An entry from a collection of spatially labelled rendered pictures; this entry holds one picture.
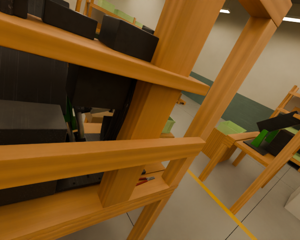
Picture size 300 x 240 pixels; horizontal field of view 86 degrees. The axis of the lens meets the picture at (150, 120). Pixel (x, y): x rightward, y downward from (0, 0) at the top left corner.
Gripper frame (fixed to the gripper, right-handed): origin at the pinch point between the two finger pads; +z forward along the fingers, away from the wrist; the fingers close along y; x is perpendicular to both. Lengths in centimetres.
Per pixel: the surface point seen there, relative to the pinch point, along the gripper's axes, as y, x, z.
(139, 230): -42, 89, -29
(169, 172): -5, 47, -44
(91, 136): -35.5, 11.4, -9.2
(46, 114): 15.8, 3.9, 13.2
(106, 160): 31.2, 24.6, 0.2
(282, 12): 61, -13, -74
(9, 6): 51, -7, 15
